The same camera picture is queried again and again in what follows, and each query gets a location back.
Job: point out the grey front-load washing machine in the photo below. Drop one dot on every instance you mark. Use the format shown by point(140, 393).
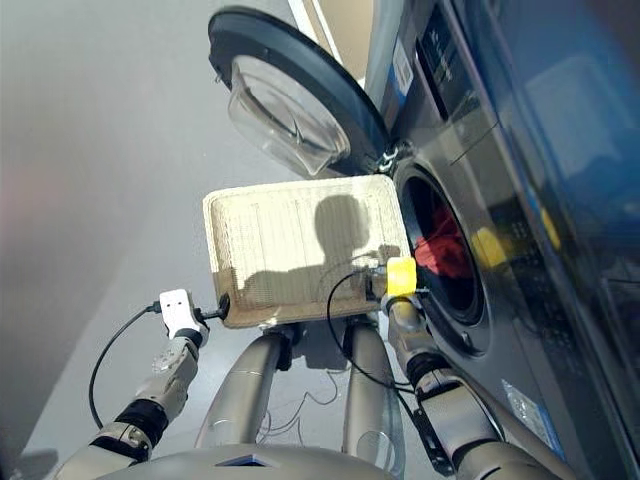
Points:
point(490, 275)

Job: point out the silver robot leg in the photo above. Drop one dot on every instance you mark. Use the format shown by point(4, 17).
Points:
point(245, 385)
point(367, 390)

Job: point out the pale woven laundry basket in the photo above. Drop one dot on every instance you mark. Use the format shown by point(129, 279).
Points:
point(270, 240)

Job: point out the round glass washing machine door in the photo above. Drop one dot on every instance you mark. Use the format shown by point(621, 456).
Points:
point(300, 75)

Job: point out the black basket stand leg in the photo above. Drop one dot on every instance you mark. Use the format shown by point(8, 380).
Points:
point(347, 345)
point(287, 350)

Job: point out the red garment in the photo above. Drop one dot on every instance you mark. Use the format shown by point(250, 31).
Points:
point(442, 250)

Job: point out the grey robot torso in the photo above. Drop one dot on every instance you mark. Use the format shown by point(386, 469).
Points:
point(240, 465)

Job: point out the blue white energy label sticker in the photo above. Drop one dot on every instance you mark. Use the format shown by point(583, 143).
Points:
point(403, 65)

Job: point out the clear plastic document sticker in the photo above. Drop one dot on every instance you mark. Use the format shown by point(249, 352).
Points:
point(532, 417)

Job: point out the black basket corner clip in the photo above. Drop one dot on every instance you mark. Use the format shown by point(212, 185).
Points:
point(224, 305)

